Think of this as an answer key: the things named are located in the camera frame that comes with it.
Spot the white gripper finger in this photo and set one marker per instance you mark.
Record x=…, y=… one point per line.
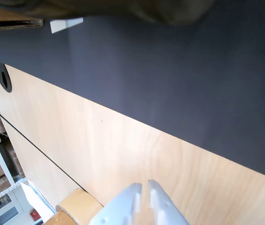
x=163, y=211
x=120, y=206

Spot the black leather dress shoe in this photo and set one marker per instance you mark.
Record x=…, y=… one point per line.
x=158, y=11

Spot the brown packing tape roll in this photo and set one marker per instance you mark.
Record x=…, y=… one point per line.
x=81, y=206

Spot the small red object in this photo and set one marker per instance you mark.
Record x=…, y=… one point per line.
x=33, y=215

